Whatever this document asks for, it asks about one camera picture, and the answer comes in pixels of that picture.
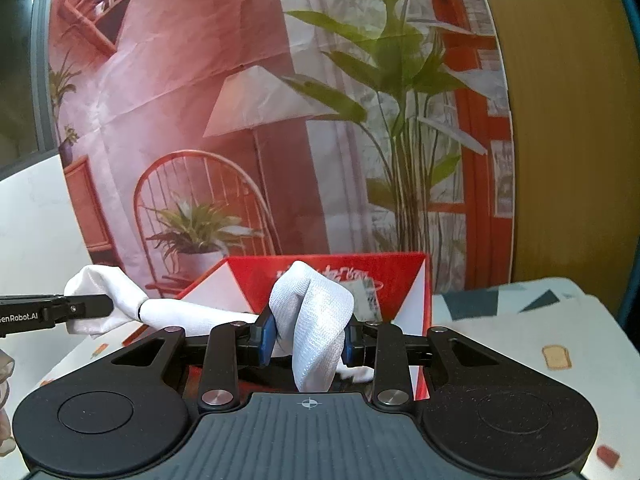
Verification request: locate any white cloth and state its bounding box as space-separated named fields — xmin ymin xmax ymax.
xmin=64 ymin=261 xmax=373 ymax=392

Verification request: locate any printed living room backdrop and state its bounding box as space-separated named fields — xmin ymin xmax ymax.
xmin=49 ymin=0 xmax=514 ymax=297

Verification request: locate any person hand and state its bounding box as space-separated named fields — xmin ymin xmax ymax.
xmin=0 ymin=351 xmax=16 ymax=457

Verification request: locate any red strawberry cardboard box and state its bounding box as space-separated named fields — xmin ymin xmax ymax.
xmin=114 ymin=252 xmax=431 ymax=392

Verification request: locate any dark window frame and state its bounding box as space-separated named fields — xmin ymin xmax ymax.
xmin=1 ymin=0 xmax=58 ymax=179

